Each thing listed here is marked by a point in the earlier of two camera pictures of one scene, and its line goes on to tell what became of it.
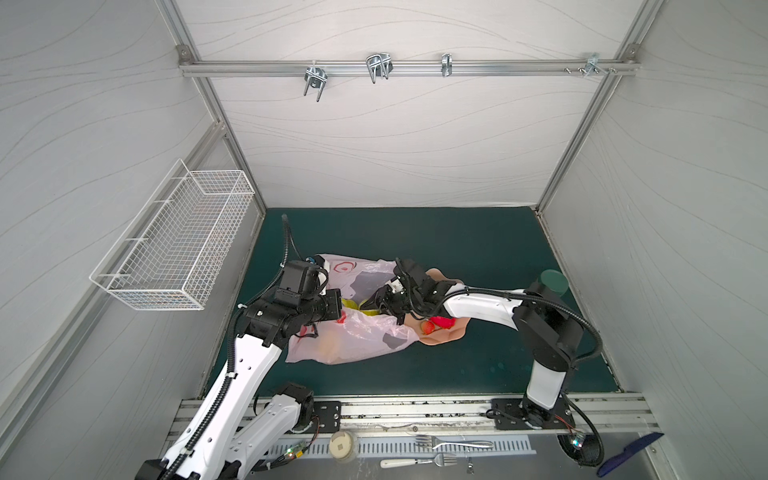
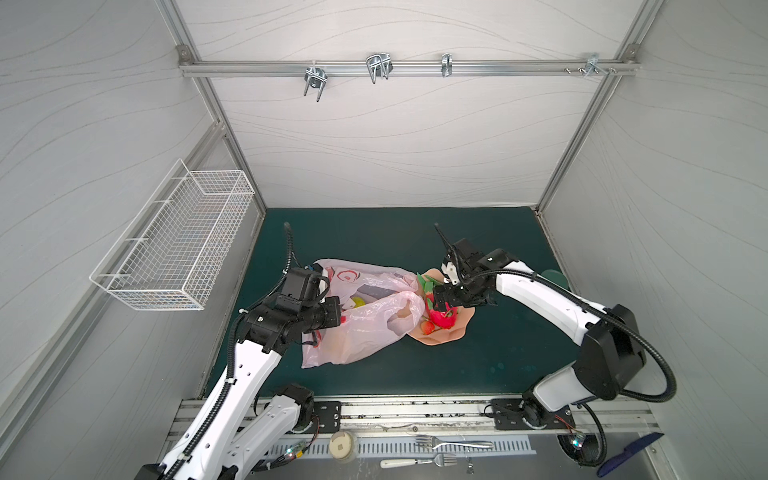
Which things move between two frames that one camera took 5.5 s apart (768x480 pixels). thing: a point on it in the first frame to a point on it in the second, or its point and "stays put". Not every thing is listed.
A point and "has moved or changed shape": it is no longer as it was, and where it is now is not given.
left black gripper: (333, 299) stays put
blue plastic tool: (626, 453) stays put
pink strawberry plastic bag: (360, 332) has moved or changed shape
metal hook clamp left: (316, 77) stays put
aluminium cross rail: (406, 67) stays put
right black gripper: (395, 295) to (447, 294)
